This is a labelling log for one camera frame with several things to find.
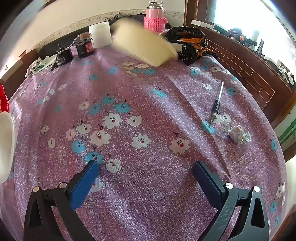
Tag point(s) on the white flat box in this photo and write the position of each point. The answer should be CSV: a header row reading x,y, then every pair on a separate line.
x,y
202,23

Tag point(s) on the crumpled printed candy wrapper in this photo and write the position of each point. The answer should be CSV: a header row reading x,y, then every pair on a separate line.
x,y
238,135

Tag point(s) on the black round motor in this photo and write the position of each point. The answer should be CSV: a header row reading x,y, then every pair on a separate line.
x,y
63,56

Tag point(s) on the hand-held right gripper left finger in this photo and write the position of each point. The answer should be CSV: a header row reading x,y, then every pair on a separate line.
x,y
85,183

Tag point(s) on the silver black pen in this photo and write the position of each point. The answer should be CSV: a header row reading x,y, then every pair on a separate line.
x,y
218,99

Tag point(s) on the large white bowl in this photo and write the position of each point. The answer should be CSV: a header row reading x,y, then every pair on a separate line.
x,y
7,148

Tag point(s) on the cream ribbed bowl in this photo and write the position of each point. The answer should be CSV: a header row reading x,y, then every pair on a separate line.
x,y
143,41

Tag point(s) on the clear crumpled wrapper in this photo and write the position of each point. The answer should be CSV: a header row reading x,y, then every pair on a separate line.
x,y
224,121

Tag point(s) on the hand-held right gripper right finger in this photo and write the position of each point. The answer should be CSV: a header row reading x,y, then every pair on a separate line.
x,y
205,180

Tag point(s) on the black sofa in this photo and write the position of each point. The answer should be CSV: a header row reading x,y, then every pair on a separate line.
x,y
49,48

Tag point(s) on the white plastic jar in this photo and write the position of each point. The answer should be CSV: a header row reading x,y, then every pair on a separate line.
x,y
100,34

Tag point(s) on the dark jar with red label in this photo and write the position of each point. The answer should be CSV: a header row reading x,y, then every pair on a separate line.
x,y
84,48

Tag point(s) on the purple floral tablecloth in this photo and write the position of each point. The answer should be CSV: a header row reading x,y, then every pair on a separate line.
x,y
150,111

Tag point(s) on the black orange patterned scarf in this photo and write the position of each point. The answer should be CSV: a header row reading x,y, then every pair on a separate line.
x,y
187,37

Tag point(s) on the pink thermos bottle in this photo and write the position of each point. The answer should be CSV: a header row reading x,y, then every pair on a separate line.
x,y
153,23

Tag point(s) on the pile of windowsill tools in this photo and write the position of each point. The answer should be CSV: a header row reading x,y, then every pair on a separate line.
x,y
259,46

